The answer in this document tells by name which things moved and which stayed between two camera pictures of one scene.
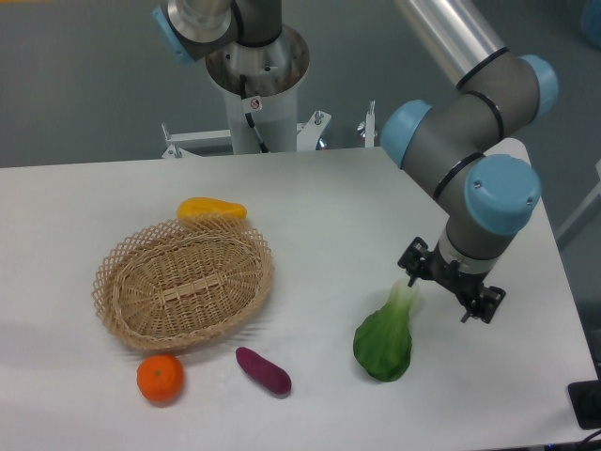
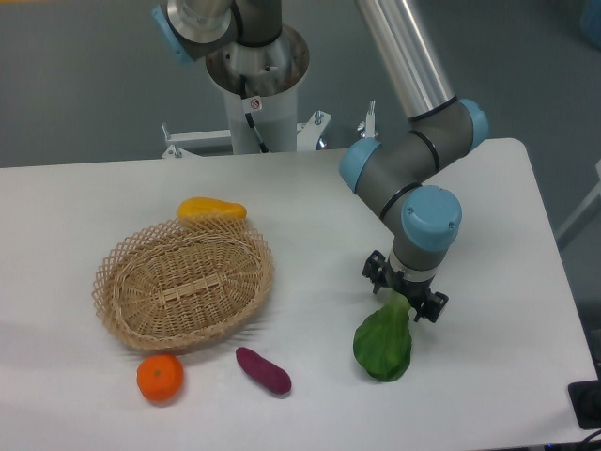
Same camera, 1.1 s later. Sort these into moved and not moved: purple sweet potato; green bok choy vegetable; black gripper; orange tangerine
Moved: black gripper
Not moved: orange tangerine; purple sweet potato; green bok choy vegetable
